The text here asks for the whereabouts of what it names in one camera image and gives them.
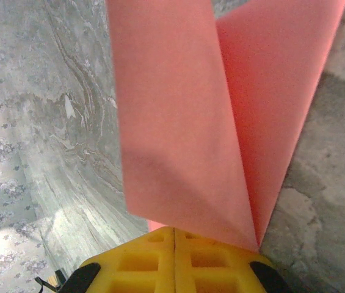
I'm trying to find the pink cloth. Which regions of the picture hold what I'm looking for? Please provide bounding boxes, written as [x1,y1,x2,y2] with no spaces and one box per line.
[106,0,345,253]

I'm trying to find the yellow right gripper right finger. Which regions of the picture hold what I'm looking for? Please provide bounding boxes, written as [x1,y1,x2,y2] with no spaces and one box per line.
[175,228,292,293]

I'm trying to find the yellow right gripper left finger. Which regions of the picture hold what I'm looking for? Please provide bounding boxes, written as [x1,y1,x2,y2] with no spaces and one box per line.
[60,226,176,293]

